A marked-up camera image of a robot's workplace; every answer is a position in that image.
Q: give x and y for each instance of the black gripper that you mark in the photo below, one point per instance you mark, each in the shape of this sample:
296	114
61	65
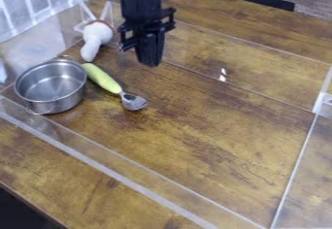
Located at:
147	23

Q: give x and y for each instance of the clear acrylic stand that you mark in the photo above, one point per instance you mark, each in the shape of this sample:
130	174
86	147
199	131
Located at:
90	18

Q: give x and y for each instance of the green handled metal spoon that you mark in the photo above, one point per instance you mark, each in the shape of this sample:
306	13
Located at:
132	102

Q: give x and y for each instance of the small steel pot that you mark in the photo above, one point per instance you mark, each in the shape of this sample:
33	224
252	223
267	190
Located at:
51	86

